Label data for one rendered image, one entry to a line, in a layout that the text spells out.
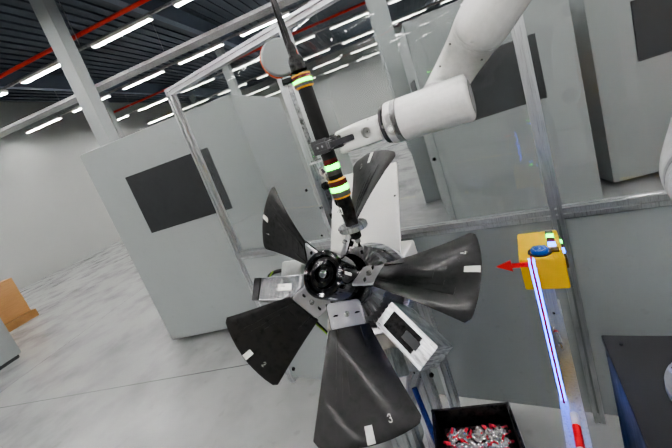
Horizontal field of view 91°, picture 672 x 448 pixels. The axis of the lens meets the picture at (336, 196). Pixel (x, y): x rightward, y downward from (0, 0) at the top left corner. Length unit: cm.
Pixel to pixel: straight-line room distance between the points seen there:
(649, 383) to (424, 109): 63
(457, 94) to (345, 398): 64
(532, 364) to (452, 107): 144
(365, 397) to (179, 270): 289
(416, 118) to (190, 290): 318
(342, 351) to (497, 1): 72
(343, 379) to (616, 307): 116
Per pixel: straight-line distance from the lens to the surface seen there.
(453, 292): 71
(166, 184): 326
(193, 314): 372
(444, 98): 62
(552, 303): 114
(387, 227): 109
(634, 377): 88
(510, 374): 191
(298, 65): 74
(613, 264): 158
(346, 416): 82
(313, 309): 93
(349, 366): 82
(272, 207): 103
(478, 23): 59
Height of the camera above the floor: 155
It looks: 11 degrees down
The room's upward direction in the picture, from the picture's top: 19 degrees counter-clockwise
